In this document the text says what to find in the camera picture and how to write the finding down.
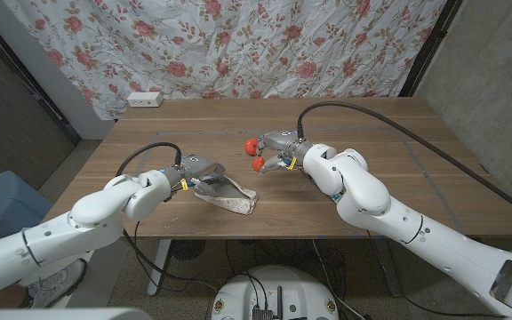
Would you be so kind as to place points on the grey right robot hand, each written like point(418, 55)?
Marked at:
point(282, 142)

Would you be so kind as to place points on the metal table leg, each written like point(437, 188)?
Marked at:
point(388, 266)
point(160, 266)

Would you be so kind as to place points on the grey sneaker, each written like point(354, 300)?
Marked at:
point(56, 284)

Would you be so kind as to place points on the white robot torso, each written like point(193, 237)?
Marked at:
point(278, 284)

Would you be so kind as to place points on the blue plastic bin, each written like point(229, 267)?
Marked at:
point(7, 204)

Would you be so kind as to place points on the floral curtain backdrop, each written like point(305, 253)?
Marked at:
point(238, 44)

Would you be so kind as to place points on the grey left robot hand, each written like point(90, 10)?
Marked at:
point(198, 166)

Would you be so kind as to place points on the red toy strawberry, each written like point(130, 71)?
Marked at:
point(258, 164)

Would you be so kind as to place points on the black round floor object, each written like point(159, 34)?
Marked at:
point(188, 250)

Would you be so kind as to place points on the red toy tomato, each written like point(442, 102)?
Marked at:
point(250, 146)

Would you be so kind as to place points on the black backdrop frame pole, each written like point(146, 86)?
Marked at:
point(429, 44)
point(25, 75)

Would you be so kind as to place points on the cream dotted pen bag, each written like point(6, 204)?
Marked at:
point(234, 200)

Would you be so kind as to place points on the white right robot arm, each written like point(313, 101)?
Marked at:
point(394, 218)

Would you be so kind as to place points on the white power strip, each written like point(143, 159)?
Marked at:
point(145, 99)

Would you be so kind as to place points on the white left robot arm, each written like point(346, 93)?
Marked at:
point(82, 218)

